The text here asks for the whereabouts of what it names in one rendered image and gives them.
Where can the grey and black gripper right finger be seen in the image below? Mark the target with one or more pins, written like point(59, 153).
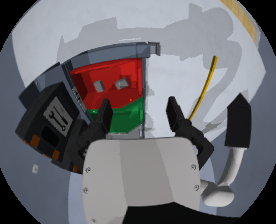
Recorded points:
point(183, 128)

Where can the yellow bar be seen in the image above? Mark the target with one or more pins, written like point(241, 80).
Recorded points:
point(205, 86)

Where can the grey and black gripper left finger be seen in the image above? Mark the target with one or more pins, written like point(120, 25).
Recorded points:
point(96, 130)

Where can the dark grey metal shelf rack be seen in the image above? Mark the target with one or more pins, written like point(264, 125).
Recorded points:
point(111, 52)

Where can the red bin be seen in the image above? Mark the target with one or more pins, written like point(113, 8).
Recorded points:
point(84, 78)

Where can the grey open bin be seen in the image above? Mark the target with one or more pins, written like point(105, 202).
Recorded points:
point(134, 134)

